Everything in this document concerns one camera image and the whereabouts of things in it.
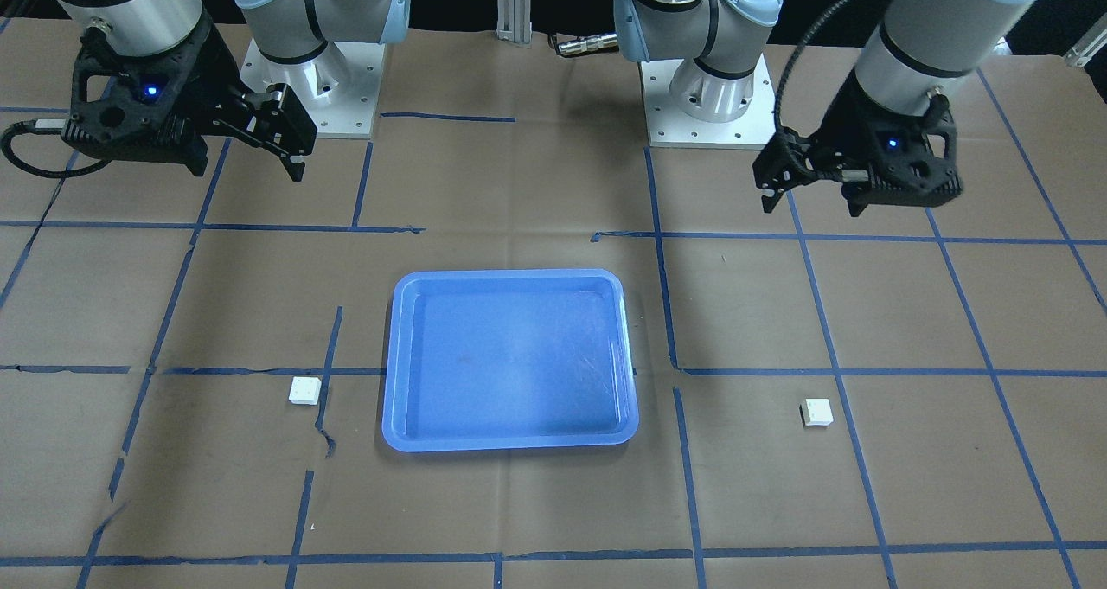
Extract aluminium frame post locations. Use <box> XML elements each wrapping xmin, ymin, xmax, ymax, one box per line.
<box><xmin>495</xmin><ymin>0</ymin><xmax>532</xmax><ymax>48</ymax></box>

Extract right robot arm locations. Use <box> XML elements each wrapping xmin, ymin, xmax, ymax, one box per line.
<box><xmin>3</xmin><ymin>0</ymin><xmax>411</xmax><ymax>182</ymax></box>

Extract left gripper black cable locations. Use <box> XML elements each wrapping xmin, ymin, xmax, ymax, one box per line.
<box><xmin>774</xmin><ymin>0</ymin><xmax>870</xmax><ymax>136</ymax></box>

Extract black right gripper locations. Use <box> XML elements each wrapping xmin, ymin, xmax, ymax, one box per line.
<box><xmin>61</xmin><ymin>10</ymin><xmax>317</xmax><ymax>182</ymax></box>

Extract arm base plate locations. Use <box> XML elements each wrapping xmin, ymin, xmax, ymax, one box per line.
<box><xmin>240</xmin><ymin>41</ymin><xmax>390</xmax><ymax>140</ymax></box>
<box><xmin>639</xmin><ymin>54</ymin><xmax>775</xmax><ymax>149</ymax></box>

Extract blue plastic tray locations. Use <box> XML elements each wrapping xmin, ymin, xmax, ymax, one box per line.
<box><xmin>382</xmin><ymin>267</ymin><xmax>640</xmax><ymax>452</ymax></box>

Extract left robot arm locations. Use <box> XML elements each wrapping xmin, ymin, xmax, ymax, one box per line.
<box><xmin>613</xmin><ymin>0</ymin><xmax>1039</xmax><ymax>217</ymax></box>

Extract metal connector plug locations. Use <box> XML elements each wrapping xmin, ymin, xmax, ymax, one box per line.
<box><xmin>548</xmin><ymin>33</ymin><xmax>619</xmax><ymax>60</ymax></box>

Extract white block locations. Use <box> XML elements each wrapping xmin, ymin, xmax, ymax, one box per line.
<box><xmin>288</xmin><ymin>375</ymin><xmax>322</xmax><ymax>407</ymax></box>
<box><xmin>800</xmin><ymin>397</ymin><xmax>835</xmax><ymax>427</ymax></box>

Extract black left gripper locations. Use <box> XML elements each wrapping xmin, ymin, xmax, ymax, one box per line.
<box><xmin>752</xmin><ymin>72</ymin><xmax>963</xmax><ymax>217</ymax></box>

